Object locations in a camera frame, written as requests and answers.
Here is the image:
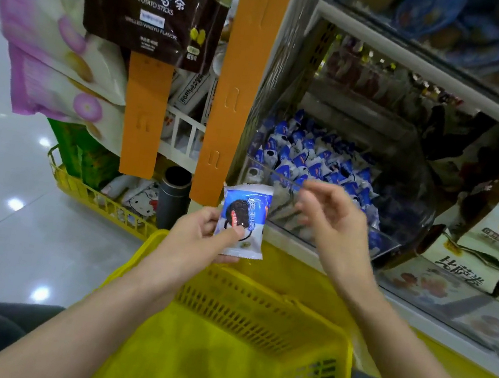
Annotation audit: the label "person's right hand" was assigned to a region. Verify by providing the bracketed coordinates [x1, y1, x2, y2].
[281, 177, 392, 306]

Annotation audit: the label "person's left hand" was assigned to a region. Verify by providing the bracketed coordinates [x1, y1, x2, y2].
[132, 197, 251, 322]

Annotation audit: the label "blue white snack packet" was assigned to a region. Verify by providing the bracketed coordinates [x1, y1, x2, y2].
[211, 179, 276, 262]

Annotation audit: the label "pile of blue snack packets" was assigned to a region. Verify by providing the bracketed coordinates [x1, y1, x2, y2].
[238, 103, 402, 256]

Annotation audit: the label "yellow plastic shopping basket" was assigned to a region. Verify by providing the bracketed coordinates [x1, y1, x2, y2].
[82, 219, 381, 378]

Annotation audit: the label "person's left forearm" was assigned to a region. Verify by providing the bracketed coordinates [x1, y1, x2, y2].
[0, 251, 180, 378]

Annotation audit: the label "yellow floor basket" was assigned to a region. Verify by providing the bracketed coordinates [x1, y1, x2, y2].
[36, 147, 192, 247]

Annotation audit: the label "green snack bags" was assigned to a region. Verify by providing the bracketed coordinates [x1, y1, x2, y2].
[38, 117, 128, 193]

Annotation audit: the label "store shelf with yellow base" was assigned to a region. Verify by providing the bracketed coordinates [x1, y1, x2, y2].
[168, 0, 499, 378]

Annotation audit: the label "dark grey cylinder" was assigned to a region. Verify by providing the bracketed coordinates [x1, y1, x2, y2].
[153, 163, 195, 234]

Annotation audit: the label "white cartoon print packet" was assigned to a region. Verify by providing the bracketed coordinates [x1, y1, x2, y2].
[99, 171, 165, 221]

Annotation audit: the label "clear plastic bin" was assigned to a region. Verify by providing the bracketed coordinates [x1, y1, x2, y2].
[368, 250, 499, 354]
[227, 60, 455, 272]

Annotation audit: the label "orange hanging strip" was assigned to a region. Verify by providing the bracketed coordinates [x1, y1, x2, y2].
[112, 50, 179, 181]

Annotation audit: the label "row of small brown packets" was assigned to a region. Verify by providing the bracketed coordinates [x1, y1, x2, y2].
[321, 32, 443, 113]

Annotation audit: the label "white card packet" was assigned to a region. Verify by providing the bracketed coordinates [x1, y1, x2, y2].
[167, 63, 215, 119]

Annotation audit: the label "pile of blue jelly cups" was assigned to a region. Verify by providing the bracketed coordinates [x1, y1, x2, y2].
[319, 0, 499, 105]

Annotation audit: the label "black potato stick bag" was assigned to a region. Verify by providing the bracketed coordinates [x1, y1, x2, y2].
[68, 0, 238, 78]

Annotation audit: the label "white wire rack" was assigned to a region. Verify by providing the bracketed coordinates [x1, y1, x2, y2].
[154, 102, 209, 175]

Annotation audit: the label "orange shelf post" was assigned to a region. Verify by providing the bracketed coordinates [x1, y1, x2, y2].
[189, 0, 300, 216]

